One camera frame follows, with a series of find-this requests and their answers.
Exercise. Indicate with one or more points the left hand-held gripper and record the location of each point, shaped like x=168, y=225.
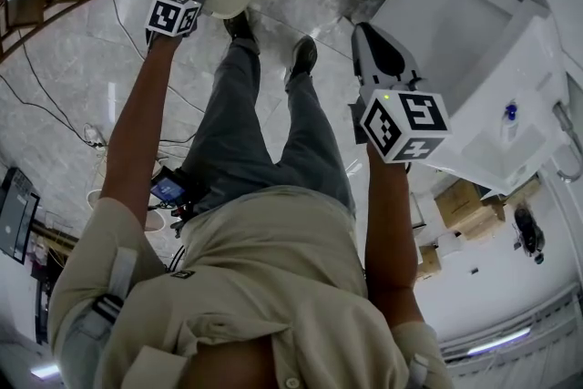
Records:
x=170, y=16

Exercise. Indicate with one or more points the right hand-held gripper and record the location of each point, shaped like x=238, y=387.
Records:
x=401, y=123

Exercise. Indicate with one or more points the person's right forearm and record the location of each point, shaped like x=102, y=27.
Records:
x=391, y=232

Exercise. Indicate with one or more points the person's left forearm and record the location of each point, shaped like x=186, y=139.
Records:
x=136, y=127

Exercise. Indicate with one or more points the person's left shoe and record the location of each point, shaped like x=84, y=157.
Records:
x=239, y=27

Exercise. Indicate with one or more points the person's shoe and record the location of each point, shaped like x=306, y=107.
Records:
x=239, y=27
x=303, y=57

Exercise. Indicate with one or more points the white vanity cabinet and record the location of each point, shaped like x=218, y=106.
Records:
x=478, y=82

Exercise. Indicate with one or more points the cardboard box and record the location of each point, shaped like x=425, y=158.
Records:
x=469, y=207

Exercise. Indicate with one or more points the small blue bottle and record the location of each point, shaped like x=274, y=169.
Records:
x=511, y=123

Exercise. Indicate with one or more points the person's right shoe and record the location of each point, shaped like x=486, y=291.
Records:
x=303, y=57

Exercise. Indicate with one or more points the wooden shoe rack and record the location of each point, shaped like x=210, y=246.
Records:
x=45, y=13

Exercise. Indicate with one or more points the person's grey trousers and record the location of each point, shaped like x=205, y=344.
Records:
x=246, y=127

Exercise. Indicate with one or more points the white power strip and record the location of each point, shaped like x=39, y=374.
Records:
x=95, y=136

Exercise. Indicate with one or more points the chrome faucet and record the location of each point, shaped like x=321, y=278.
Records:
x=569, y=136

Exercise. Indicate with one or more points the black waist-worn screen device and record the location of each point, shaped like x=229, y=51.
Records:
x=170, y=189

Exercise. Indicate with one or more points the person's beige shirt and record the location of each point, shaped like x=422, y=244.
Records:
x=273, y=287

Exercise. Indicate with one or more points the black monitor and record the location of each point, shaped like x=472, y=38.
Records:
x=18, y=214

